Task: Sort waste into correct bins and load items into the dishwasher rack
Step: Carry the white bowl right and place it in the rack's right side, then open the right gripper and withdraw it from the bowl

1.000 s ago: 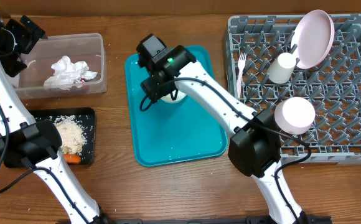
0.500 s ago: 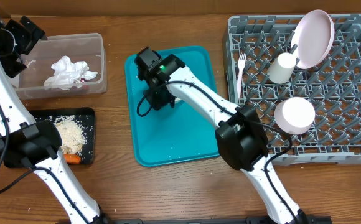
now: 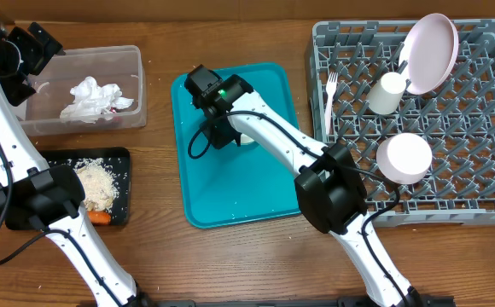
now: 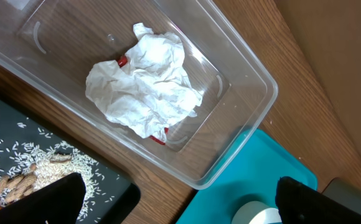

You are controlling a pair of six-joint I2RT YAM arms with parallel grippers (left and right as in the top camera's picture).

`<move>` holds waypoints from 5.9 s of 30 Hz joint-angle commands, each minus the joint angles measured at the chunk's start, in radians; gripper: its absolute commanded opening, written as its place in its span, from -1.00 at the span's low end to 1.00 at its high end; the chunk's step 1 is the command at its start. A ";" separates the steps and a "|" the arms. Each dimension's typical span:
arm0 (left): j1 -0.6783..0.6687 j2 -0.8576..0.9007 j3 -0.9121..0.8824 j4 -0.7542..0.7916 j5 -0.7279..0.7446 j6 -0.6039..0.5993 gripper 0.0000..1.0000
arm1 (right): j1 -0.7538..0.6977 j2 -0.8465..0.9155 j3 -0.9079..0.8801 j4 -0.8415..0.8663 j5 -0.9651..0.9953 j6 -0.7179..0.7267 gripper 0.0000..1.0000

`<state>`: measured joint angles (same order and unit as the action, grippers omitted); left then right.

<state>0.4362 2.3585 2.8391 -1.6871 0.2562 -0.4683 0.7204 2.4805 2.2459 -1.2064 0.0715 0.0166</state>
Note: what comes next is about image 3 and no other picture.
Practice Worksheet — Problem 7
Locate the white bowl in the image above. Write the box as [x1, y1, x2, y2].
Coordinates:
[240, 134, 254, 146]
[376, 133, 433, 184]

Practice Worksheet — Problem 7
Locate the white napkin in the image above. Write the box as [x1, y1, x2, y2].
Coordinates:
[98, 84, 134, 111]
[60, 76, 121, 123]

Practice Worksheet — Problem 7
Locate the white plastic fork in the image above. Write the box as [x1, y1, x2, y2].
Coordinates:
[324, 72, 339, 134]

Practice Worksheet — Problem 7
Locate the orange carrot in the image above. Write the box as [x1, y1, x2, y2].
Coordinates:
[87, 211, 112, 225]

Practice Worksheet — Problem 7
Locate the white paper cup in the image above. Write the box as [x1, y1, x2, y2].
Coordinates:
[367, 72, 406, 115]

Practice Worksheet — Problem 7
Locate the white round plate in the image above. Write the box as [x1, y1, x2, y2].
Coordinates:
[399, 13, 459, 95]

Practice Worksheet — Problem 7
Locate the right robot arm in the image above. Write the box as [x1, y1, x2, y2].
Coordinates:
[184, 66, 424, 306]

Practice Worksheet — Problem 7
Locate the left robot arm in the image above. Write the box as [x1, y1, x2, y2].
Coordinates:
[0, 22, 152, 306]

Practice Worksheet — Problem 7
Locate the grey dishwasher rack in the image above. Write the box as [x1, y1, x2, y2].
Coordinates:
[306, 19, 495, 227]

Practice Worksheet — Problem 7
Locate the teal serving tray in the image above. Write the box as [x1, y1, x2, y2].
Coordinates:
[171, 75, 300, 229]

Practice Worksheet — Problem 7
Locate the clear plastic bin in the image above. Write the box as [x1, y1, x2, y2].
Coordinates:
[12, 45, 147, 136]

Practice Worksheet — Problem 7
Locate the black plastic tray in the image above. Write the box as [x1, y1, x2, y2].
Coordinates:
[4, 147, 132, 232]

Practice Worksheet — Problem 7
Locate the rice and peanut pile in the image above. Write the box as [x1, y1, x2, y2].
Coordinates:
[73, 158, 119, 212]

